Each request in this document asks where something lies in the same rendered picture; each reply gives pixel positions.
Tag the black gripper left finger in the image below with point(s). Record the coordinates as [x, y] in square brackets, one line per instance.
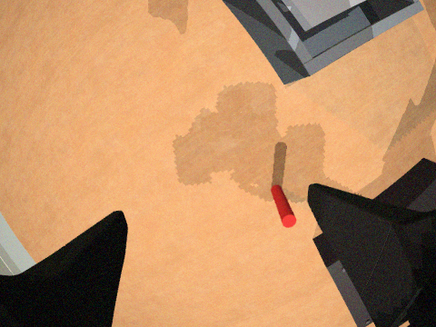
[74, 287]

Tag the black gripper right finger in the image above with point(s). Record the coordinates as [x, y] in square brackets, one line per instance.
[389, 252]

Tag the red peg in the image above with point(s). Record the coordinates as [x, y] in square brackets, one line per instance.
[285, 210]

